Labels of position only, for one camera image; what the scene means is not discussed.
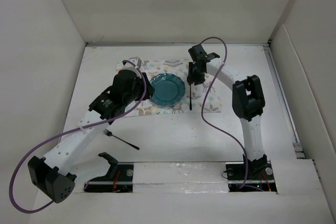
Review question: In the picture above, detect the teal ceramic plate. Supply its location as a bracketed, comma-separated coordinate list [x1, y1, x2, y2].
[150, 73, 186, 107]

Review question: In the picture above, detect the black metal fork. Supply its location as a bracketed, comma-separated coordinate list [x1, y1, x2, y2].
[103, 129, 140, 150]

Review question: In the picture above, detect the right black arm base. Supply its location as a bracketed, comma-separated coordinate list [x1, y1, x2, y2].
[222, 155, 277, 193]

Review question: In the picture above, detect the black metal spoon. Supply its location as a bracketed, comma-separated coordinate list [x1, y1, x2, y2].
[189, 84, 192, 111]

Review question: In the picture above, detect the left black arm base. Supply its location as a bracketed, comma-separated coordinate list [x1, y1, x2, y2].
[83, 152, 134, 193]

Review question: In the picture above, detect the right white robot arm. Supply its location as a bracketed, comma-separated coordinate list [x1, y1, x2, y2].
[187, 44, 267, 179]

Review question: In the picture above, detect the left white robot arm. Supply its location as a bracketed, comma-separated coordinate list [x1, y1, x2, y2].
[28, 65, 154, 203]

